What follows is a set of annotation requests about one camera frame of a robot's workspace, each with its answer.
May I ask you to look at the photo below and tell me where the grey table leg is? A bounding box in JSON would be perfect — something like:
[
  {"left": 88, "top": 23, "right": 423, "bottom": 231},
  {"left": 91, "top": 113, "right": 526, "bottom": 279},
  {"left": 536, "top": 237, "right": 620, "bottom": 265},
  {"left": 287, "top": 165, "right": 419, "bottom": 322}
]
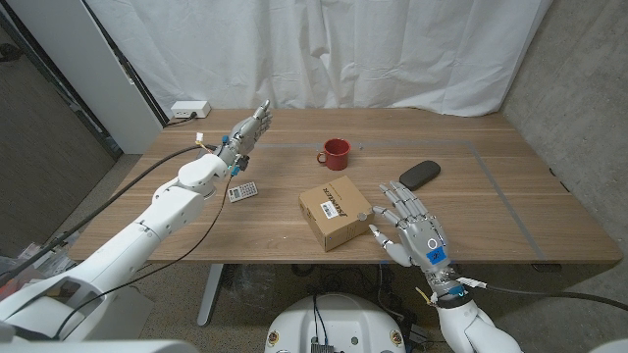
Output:
[{"left": 196, "top": 263, "right": 225, "bottom": 328}]

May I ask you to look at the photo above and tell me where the grey power brick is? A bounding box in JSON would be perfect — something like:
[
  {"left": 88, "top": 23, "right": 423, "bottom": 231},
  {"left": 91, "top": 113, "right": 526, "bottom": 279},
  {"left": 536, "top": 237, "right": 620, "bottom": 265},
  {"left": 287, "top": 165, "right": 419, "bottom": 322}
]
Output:
[{"left": 408, "top": 323, "right": 432, "bottom": 347}]

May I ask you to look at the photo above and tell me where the brown cardboard packing box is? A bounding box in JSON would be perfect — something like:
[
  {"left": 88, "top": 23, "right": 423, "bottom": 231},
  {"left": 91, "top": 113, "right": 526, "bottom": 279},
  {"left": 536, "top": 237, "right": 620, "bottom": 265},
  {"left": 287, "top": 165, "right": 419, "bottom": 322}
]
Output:
[{"left": 298, "top": 175, "right": 377, "bottom": 253}]

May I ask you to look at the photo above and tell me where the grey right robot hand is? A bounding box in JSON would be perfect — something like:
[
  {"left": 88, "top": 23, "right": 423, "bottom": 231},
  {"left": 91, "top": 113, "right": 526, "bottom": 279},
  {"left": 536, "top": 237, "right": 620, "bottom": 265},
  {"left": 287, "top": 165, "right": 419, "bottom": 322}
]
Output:
[{"left": 368, "top": 179, "right": 465, "bottom": 295}]

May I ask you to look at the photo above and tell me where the black cable bundle under table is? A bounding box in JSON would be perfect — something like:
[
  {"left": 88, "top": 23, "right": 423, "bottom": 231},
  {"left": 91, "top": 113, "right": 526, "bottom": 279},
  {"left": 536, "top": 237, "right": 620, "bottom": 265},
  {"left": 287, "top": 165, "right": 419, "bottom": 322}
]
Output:
[{"left": 291, "top": 263, "right": 408, "bottom": 325}]

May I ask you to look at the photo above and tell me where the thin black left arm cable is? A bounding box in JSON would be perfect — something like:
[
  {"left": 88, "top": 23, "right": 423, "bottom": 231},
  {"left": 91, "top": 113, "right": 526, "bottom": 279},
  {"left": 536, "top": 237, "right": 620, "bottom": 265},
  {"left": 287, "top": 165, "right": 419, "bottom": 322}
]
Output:
[{"left": 52, "top": 175, "right": 235, "bottom": 341}]

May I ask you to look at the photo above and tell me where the red enamel mug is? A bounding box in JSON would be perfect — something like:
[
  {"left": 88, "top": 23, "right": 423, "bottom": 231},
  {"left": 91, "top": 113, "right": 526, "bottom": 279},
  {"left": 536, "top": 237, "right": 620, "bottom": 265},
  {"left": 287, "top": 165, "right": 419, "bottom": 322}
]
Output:
[{"left": 316, "top": 137, "right": 352, "bottom": 172}]

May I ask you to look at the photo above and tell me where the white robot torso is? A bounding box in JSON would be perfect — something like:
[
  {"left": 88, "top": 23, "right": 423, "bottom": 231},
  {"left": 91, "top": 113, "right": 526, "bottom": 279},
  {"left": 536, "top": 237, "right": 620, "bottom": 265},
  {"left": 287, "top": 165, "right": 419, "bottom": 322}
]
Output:
[{"left": 263, "top": 292, "right": 407, "bottom": 353}]

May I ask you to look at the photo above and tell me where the white power strip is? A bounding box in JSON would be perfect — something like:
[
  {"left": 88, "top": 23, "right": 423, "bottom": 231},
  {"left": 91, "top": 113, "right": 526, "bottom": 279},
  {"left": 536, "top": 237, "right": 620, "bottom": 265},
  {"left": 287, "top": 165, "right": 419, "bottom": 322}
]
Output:
[{"left": 170, "top": 100, "right": 212, "bottom": 120}]

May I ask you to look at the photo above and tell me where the black power strip cord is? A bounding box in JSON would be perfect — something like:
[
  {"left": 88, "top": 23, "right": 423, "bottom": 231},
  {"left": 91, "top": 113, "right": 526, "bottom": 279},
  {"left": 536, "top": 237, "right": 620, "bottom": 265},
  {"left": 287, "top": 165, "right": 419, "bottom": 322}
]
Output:
[{"left": 164, "top": 113, "right": 198, "bottom": 128}]

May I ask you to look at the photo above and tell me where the floor clutter pile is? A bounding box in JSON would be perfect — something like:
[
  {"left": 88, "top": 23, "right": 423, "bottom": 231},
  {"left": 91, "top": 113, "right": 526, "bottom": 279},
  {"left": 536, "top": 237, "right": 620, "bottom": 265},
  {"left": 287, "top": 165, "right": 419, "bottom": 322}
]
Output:
[{"left": 0, "top": 227, "right": 79, "bottom": 295}]

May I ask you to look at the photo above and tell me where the dark oval glasses case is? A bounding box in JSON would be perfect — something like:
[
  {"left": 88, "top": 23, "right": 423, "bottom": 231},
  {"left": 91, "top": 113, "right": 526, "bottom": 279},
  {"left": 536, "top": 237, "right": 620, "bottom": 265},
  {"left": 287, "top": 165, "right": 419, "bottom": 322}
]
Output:
[{"left": 398, "top": 160, "right": 442, "bottom": 192}]

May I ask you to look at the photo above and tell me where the small grey calculator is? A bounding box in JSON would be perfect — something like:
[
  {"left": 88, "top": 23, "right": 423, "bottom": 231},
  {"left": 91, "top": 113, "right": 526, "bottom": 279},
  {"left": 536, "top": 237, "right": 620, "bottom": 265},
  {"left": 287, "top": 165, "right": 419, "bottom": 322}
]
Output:
[{"left": 227, "top": 181, "right": 259, "bottom": 204}]

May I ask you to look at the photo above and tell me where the white floor plate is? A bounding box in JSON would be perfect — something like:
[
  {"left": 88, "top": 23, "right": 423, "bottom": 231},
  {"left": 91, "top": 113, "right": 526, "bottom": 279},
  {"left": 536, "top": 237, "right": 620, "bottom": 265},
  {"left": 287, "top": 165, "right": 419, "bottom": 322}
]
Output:
[{"left": 97, "top": 286, "right": 156, "bottom": 340}]

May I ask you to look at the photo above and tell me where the white cabinet panel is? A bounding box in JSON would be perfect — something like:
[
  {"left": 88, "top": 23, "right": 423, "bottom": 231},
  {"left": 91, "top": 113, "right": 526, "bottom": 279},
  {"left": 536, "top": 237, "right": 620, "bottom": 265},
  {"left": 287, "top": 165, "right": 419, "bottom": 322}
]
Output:
[{"left": 7, "top": 0, "right": 164, "bottom": 155}]

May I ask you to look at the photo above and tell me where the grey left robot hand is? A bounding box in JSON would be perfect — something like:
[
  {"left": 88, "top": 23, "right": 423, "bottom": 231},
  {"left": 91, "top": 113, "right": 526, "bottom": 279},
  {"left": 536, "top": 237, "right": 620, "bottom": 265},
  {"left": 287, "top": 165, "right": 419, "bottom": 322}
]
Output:
[{"left": 218, "top": 99, "right": 274, "bottom": 168}]

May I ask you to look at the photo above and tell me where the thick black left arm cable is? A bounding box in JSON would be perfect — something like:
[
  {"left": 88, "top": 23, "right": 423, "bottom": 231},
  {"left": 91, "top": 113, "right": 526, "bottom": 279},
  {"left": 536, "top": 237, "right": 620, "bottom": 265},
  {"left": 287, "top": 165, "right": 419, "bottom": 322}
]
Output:
[{"left": 0, "top": 143, "right": 221, "bottom": 288}]

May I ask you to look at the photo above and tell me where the white fabric curtain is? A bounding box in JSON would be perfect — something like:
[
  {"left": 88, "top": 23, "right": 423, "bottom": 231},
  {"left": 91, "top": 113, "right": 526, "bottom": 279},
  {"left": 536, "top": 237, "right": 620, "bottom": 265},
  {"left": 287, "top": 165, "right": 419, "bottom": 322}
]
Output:
[{"left": 85, "top": 0, "right": 553, "bottom": 118}]

